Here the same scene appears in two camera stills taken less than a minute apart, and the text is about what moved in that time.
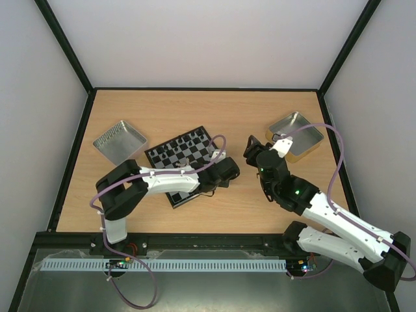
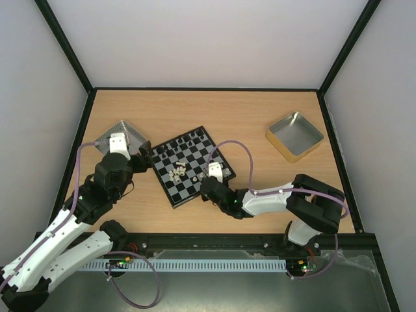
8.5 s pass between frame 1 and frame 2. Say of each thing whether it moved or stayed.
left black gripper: moved
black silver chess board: stayed
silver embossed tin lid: stayed
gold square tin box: stayed
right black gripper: moved
